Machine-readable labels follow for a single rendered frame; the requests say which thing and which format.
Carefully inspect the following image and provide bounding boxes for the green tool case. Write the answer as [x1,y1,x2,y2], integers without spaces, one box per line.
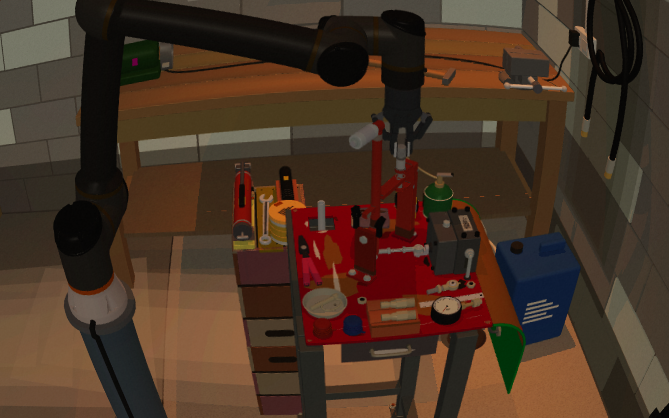
[119,39,164,86]

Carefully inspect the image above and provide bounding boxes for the black orange brush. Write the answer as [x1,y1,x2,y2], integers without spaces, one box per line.
[275,166,307,205]

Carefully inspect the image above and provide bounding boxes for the red upright plate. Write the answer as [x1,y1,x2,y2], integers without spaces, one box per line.
[351,227,379,278]

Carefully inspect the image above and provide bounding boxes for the red handled pliers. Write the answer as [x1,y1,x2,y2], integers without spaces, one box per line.
[297,234,324,288]

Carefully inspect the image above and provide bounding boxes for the black cable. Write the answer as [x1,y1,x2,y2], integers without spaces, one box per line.
[164,54,510,75]

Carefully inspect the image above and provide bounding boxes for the white wall socket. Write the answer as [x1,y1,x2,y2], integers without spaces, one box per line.
[568,25,600,61]

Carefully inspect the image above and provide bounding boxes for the wooden handle hammer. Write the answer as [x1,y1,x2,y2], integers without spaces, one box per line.
[368,55,458,88]

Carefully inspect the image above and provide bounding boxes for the grey drawer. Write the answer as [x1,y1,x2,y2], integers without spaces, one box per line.
[340,335,440,364]

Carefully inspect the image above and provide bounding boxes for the grey valve block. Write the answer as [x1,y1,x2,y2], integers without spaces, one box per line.
[426,206,482,277]

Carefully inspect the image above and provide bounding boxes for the blue cap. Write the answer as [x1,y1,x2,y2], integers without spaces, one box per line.
[341,314,366,338]

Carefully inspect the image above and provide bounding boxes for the red top grey stand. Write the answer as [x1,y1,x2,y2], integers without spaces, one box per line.
[285,202,496,418]

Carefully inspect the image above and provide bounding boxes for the black pressure gauge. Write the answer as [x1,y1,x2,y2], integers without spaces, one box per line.
[429,295,464,326]

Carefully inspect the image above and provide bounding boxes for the orange green mudguard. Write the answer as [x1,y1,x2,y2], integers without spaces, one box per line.
[448,197,527,396]

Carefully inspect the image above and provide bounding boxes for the grey bowl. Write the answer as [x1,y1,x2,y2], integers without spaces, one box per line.
[301,286,349,320]

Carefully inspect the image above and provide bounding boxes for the black hanging hoses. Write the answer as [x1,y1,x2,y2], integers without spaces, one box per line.
[580,0,644,180]

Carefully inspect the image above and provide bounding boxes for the blue jerrycan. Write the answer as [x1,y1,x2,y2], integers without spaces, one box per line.
[494,231,582,346]

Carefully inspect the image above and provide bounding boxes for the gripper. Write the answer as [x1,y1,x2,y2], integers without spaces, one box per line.
[370,87,434,143]

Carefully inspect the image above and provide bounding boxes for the grey bench vise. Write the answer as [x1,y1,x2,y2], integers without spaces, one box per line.
[498,46,568,95]

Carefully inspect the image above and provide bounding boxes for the white fitting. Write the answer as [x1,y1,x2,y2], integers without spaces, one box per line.
[426,278,478,296]

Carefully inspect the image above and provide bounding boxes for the red grease gun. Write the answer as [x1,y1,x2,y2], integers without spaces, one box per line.
[232,162,257,252]

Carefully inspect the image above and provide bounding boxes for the white spanner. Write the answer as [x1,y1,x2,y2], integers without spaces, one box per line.
[258,193,273,246]

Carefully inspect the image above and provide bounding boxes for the green oil can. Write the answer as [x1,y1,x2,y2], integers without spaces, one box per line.
[422,171,456,218]

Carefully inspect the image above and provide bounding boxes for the grey pin holder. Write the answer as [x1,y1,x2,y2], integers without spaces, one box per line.
[308,199,337,231]

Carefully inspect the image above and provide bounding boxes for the orange yellow tape roll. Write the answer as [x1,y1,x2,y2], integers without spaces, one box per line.
[267,199,308,246]

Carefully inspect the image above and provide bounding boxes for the wooden workbench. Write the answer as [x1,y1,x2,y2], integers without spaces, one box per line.
[114,25,577,241]

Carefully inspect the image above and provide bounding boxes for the white rod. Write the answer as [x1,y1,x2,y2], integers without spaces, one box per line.
[376,243,431,259]

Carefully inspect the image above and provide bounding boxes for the wooden tray with pins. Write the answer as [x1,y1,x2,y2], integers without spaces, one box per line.
[366,295,422,339]

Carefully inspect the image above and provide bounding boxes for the brown drawer cabinet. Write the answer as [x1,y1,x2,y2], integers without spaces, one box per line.
[232,246,304,417]

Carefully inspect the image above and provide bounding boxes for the white lockout pin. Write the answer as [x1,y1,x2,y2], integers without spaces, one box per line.
[394,128,409,173]

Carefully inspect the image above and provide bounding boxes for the white lever knob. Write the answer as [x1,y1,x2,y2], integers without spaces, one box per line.
[348,122,381,151]

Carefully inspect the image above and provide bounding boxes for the red lever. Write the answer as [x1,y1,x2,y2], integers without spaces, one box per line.
[368,120,421,244]

